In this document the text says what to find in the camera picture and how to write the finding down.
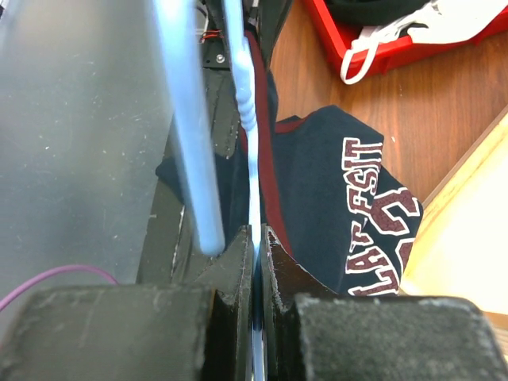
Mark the black garment in bin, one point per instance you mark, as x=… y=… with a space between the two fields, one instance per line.
x=371 y=13

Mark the red plastic bin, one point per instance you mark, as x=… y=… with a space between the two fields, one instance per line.
x=359 y=52

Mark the navy tank top red trim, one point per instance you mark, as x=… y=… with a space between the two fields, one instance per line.
x=333 y=206

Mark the white garment in bin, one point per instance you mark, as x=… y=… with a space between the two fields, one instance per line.
x=437 y=22

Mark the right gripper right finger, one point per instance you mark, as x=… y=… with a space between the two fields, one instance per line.
x=314 y=334

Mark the wooden hanger rack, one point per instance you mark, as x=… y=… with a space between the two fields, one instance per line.
x=461 y=245

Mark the light blue wire hanger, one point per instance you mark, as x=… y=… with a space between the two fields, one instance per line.
x=177 y=46

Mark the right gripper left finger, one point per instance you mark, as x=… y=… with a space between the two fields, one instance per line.
x=198 y=329

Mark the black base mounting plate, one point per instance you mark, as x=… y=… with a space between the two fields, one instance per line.
x=209 y=105

